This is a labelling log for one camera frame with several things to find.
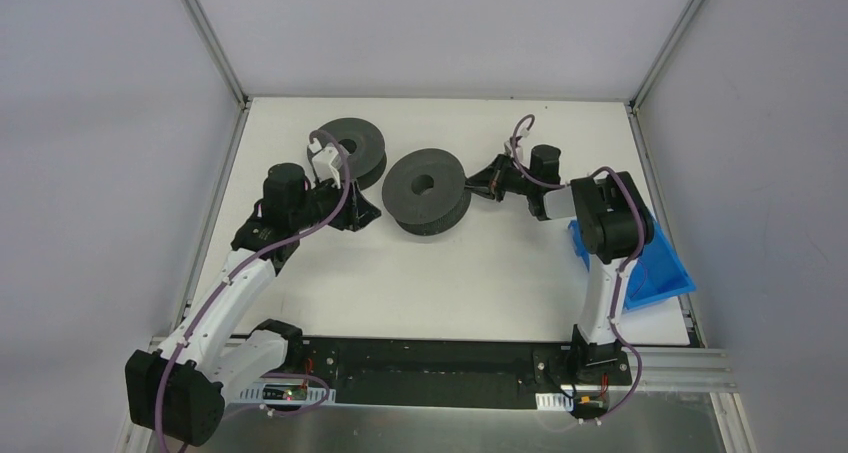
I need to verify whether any black cable spool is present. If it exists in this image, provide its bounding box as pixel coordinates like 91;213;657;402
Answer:
381;148;471;236

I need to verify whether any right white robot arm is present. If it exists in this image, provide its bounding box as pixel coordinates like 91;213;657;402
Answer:
465;144;654;383

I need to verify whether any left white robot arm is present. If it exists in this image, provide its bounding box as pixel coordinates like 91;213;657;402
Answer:
124;163;382;447

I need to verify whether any blue plastic bin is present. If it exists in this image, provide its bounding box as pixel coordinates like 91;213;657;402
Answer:
568;211;697;313

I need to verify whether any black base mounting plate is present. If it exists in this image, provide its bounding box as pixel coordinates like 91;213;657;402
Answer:
265;337;632;410

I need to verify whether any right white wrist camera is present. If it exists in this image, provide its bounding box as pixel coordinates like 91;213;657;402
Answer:
503;127;530;164

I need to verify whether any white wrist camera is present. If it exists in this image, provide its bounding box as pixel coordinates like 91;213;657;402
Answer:
503;127;530;164
307;139;343;189

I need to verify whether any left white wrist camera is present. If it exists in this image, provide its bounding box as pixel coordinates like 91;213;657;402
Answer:
307;139;343;189

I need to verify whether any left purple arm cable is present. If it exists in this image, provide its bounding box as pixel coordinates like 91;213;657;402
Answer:
153;129;352;453

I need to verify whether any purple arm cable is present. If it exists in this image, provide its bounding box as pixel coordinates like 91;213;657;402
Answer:
510;113;645;425
153;129;352;453

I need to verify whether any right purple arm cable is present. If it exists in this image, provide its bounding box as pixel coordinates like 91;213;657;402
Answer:
510;113;645;425

